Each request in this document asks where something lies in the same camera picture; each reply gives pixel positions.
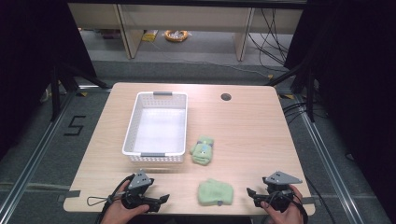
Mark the aluminium floor rail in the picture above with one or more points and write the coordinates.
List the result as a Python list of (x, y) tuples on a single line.
[(34, 155), (330, 161)]

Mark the yellow packet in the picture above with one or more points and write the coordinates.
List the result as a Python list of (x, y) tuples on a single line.
[(150, 35)]

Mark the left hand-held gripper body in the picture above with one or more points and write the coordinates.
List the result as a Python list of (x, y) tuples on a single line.
[(140, 182)]

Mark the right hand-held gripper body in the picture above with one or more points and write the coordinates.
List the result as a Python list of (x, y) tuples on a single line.
[(280, 179)]

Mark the white plastic basket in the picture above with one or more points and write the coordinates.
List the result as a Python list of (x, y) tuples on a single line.
[(157, 130)]

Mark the beige wooden desk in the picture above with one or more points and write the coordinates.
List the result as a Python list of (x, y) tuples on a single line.
[(186, 18)]

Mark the person's left hand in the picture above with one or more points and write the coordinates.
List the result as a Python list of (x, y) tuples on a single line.
[(116, 214)]

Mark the black metal stand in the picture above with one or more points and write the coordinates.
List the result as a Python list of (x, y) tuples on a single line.
[(55, 93), (309, 93)]

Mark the plain green mitten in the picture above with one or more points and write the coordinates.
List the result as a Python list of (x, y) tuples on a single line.
[(214, 193)]

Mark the grey tape strip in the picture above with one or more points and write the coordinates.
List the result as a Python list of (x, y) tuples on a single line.
[(71, 194), (308, 200)]

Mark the person's right hand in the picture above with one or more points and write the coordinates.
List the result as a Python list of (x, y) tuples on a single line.
[(289, 217)]

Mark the green mitten with face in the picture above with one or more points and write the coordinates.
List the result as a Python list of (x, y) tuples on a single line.
[(202, 152)]

